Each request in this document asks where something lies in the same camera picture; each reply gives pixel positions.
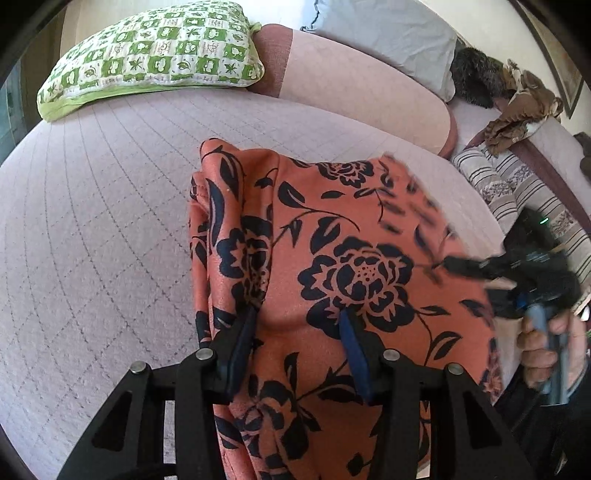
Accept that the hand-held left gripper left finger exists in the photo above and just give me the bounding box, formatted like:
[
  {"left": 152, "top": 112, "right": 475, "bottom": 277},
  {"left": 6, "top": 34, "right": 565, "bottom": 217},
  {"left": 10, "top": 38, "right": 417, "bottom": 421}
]
[{"left": 59, "top": 305, "right": 258, "bottom": 480}]

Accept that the framed wall picture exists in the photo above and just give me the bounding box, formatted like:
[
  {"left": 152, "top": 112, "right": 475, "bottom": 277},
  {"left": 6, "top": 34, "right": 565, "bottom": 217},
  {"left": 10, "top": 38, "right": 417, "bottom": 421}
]
[{"left": 510, "top": 0, "right": 585, "bottom": 119}]

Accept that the person's right hand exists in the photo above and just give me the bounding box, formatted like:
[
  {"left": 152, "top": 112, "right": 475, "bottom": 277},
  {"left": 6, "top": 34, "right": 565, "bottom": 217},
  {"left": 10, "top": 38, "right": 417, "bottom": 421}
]
[{"left": 516, "top": 298, "right": 591, "bottom": 398}]

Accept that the green patterned pillow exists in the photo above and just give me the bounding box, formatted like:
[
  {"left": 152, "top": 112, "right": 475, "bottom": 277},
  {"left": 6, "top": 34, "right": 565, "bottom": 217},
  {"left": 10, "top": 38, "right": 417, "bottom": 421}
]
[{"left": 37, "top": 0, "right": 265, "bottom": 122}]

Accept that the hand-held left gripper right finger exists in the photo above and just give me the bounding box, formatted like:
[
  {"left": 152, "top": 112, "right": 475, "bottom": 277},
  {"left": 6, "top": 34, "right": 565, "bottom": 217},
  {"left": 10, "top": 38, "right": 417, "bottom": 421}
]
[{"left": 340, "top": 308, "right": 537, "bottom": 480}]

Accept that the grey pillow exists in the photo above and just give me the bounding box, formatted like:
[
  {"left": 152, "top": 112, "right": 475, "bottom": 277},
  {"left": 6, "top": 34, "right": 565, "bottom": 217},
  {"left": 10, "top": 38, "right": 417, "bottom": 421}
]
[{"left": 300, "top": 0, "right": 460, "bottom": 103}]

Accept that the pink quilted bed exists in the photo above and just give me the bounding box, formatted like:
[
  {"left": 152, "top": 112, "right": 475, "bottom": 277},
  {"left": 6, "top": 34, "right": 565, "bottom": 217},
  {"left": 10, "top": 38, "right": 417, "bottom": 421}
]
[{"left": 0, "top": 90, "right": 509, "bottom": 480}]

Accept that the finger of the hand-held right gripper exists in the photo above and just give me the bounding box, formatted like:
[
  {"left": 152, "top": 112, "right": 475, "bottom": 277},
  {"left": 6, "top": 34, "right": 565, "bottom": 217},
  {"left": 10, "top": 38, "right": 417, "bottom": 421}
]
[{"left": 441, "top": 255, "right": 513, "bottom": 281}]

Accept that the dark furry cloth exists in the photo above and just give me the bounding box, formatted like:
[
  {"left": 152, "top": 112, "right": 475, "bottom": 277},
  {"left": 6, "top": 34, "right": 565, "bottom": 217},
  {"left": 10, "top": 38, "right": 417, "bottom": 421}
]
[{"left": 450, "top": 47, "right": 518, "bottom": 110}]

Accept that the striped patterned cloth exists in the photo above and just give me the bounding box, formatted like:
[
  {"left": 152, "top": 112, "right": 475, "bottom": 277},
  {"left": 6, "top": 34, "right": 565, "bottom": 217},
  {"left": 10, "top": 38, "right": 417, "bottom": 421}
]
[{"left": 451, "top": 119, "right": 591, "bottom": 296}]

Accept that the orange floral garment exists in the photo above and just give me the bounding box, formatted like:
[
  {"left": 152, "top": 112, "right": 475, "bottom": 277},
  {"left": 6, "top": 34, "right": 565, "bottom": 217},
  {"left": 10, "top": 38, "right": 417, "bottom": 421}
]
[{"left": 187, "top": 137, "right": 506, "bottom": 480}]

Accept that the pink and brown bolster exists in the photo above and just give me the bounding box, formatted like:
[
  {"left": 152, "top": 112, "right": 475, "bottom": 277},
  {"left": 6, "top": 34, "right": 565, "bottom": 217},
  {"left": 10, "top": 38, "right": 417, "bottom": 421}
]
[{"left": 252, "top": 23, "right": 459, "bottom": 160}]

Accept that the brown crumpled cloth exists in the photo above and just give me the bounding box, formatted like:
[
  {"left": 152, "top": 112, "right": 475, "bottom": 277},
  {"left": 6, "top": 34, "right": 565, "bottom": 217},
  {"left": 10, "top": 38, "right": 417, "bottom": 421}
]
[{"left": 482, "top": 58, "right": 565, "bottom": 156}]

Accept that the person's right forearm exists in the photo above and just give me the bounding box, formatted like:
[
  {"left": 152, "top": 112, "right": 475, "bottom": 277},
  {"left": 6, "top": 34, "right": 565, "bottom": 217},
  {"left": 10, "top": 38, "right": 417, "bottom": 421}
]
[{"left": 495, "top": 378, "right": 591, "bottom": 480}]

